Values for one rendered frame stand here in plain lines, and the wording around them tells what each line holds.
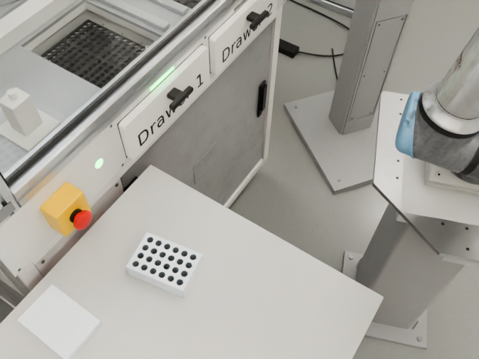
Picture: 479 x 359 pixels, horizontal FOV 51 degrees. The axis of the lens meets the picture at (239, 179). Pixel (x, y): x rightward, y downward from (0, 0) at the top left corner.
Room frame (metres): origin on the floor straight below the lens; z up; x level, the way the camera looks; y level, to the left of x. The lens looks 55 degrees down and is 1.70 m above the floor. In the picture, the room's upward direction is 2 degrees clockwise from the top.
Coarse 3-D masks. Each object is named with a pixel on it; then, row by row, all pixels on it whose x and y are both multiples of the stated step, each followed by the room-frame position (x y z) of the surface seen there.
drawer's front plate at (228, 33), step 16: (256, 0) 1.07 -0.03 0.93; (272, 0) 1.14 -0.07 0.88; (240, 16) 1.01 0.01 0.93; (272, 16) 1.15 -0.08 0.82; (224, 32) 0.95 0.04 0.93; (240, 32) 1.01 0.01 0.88; (256, 32) 1.08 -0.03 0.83; (224, 48) 0.95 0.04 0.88; (240, 48) 1.01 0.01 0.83; (224, 64) 0.95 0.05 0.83
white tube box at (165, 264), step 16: (144, 240) 0.47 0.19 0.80; (160, 240) 0.47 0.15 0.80; (144, 256) 0.44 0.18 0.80; (160, 256) 0.44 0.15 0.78; (176, 256) 0.44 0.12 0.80; (192, 256) 0.44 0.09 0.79; (128, 272) 0.41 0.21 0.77; (144, 272) 0.40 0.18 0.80; (160, 272) 0.41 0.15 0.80; (176, 272) 0.42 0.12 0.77; (192, 272) 0.41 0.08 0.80; (176, 288) 0.37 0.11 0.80
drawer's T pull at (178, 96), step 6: (174, 90) 0.77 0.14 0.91; (180, 90) 0.77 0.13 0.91; (186, 90) 0.77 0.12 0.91; (192, 90) 0.78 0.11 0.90; (168, 96) 0.76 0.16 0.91; (174, 96) 0.76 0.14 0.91; (180, 96) 0.76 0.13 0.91; (186, 96) 0.76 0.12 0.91; (174, 102) 0.74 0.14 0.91; (180, 102) 0.75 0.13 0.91; (174, 108) 0.73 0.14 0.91
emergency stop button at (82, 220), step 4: (80, 212) 0.47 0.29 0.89; (84, 212) 0.48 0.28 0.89; (88, 212) 0.48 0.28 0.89; (76, 216) 0.47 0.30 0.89; (80, 216) 0.47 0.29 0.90; (84, 216) 0.47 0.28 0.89; (88, 216) 0.47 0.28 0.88; (76, 220) 0.46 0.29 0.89; (80, 220) 0.46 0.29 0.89; (84, 220) 0.46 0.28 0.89; (88, 220) 0.47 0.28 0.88; (76, 224) 0.45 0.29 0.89; (80, 224) 0.46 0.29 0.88; (84, 224) 0.46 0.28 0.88; (88, 224) 0.47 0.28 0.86; (76, 228) 0.45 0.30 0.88; (80, 228) 0.45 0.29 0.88; (84, 228) 0.46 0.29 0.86
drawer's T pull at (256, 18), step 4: (252, 12) 1.05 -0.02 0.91; (264, 12) 1.05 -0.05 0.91; (268, 12) 1.05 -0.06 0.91; (248, 16) 1.03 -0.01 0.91; (252, 16) 1.03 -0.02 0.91; (256, 16) 1.03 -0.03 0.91; (260, 16) 1.03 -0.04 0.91; (264, 16) 1.04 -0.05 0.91; (248, 20) 1.03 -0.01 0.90; (252, 20) 1.02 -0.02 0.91; (256, 20) 1.02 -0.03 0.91; (260, 20) 1.02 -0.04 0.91; (252, 24) 1.00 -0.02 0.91; (256, 24) 1.00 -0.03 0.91; (252, 28) 0.99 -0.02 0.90
